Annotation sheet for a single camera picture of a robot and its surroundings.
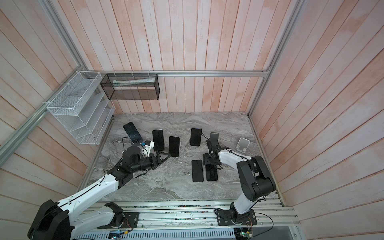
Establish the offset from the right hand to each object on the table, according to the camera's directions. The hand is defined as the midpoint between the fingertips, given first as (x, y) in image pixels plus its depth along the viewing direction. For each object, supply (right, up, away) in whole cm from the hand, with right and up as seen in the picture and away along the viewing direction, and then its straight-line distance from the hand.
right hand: (209, 159), depth 96 cm
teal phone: (-23, +9, -2) cm, 25 cm away
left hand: (-24, +3, -19) cm, 31 cm away
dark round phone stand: (0, +14, -16) cm, 21 cm away
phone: (-52, +18, +2) cm, 54 cm away
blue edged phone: (-9, +15, +2) cm, 17 cm away
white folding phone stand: (+22, +9, +1) cm, 24 cm away
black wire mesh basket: (-55, +50, +9) cm, 75 cm away
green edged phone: (-33, +15, -1) cm, 37 cm away
